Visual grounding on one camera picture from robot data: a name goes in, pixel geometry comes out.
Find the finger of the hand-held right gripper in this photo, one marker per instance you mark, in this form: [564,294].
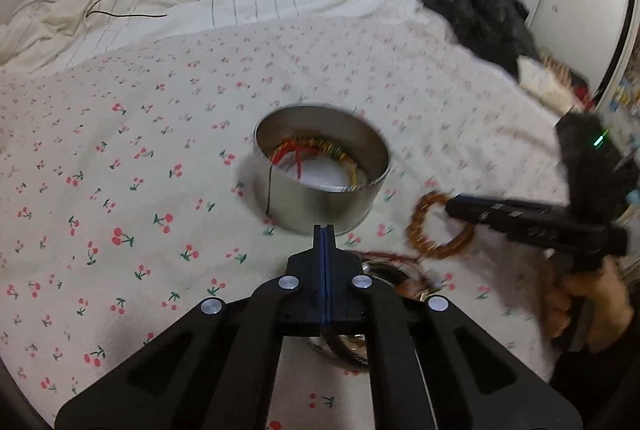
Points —
[550,235]
[500,207]

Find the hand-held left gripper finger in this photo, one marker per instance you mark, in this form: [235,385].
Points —
[328,260]
[322,260]

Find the round metal tin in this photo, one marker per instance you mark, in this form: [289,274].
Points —
[300,212]

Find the person's right hand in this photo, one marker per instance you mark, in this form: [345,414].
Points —
[607,305]

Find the cream paper box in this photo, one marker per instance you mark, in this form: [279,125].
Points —
[542,82]

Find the black garment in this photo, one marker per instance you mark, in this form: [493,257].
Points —
[485,20]

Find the cherry print bed sheet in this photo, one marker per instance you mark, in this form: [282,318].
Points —
[150,160]

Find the white striped duvet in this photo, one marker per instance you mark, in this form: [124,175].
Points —
[250,5]

